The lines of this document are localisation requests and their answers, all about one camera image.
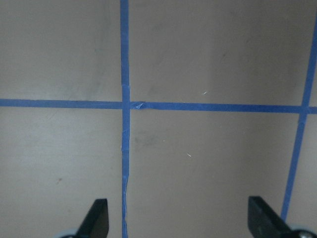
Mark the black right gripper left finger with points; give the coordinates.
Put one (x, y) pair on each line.
(96, 222)

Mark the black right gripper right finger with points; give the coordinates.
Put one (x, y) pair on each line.
(263, 222)

